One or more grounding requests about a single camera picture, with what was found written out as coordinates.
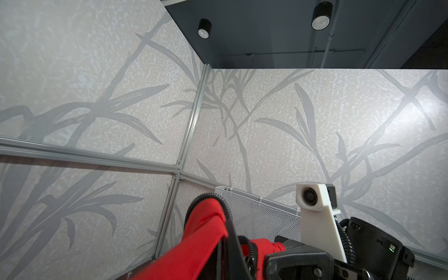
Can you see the red jacket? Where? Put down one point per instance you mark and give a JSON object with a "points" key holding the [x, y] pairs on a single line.
{"points": [[204, 226]]}

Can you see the white wire mesh basket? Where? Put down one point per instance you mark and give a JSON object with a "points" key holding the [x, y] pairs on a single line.
{"points": [[256, 217]]}

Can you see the black ceiling spotlight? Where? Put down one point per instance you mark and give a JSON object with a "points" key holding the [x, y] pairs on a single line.
{"points": [[322, 14], [204, 28]]}

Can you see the aluminium frame rail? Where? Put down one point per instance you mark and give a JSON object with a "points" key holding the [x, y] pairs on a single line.
{"points": [[30, 149]]}

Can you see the black ceiling spotlight right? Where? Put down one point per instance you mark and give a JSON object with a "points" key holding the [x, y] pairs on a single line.
{"points": [[322, 14]]}

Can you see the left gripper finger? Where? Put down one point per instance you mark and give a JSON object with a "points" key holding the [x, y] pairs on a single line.
{"points": [[227, 261]]}

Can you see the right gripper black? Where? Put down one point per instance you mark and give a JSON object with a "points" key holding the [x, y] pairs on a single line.
{"points": [[303, 262]]}

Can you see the black ceiling spotlight left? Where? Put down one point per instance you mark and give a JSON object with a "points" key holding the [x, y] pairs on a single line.
{"points": [[204, 28]]}

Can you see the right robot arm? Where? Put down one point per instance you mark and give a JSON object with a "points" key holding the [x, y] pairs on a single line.
{"points": [[371, 254]]}

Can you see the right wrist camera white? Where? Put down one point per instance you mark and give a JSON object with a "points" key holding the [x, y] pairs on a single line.
{"points": [[318, 224]]}

